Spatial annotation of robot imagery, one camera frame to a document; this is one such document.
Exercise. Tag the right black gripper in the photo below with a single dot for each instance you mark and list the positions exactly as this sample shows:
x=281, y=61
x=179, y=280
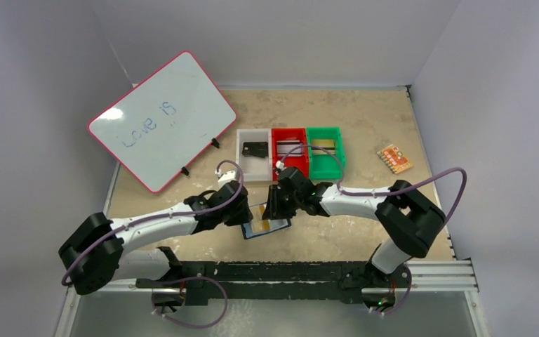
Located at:
x=278, y=200

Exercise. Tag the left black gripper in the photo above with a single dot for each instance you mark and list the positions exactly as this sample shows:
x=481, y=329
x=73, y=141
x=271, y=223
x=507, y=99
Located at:
x=244, y=215

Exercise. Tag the blue leather card holder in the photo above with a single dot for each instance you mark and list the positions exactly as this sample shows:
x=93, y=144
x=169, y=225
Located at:
x=276, y=225

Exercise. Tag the gold credit card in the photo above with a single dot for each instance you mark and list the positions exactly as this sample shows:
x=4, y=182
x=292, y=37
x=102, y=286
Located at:
x=258, y=224
x=322, y=146

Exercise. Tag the green plastic bin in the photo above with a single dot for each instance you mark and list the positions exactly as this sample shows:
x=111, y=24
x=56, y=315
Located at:
x=325, y=167

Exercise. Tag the white plastic bin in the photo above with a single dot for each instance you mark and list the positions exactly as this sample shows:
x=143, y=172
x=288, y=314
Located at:
x=255, y=170

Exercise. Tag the red plastic bin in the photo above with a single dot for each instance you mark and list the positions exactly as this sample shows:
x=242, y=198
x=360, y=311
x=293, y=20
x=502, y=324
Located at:
x=290, y=134

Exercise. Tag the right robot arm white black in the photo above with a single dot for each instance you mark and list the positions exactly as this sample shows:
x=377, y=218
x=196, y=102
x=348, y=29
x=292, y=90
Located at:
x=410, y=219

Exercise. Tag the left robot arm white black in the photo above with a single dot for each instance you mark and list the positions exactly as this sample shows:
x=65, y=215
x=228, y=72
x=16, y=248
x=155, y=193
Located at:
x=104, y=249

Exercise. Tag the silver credit card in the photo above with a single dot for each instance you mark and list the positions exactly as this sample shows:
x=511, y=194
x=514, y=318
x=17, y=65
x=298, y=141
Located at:
x=292, y=147

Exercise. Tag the orange card with pattern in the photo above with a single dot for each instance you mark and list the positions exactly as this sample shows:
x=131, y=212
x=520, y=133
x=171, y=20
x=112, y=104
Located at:
x=396, y=161

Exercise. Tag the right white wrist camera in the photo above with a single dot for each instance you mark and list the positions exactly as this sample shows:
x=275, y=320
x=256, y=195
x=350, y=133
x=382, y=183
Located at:
x=279, y=166

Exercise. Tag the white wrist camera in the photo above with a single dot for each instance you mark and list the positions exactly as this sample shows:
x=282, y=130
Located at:
x=279, y=166
x=225, y=177

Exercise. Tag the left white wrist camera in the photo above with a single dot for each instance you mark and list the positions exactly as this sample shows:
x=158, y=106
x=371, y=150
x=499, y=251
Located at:
x=225, y=177

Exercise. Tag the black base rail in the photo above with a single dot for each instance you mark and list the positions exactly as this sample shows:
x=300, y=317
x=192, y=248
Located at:
x=349, y=282

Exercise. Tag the whiteboard with pink frame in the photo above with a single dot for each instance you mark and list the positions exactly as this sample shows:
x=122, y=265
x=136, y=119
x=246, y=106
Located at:
x=161, y=125

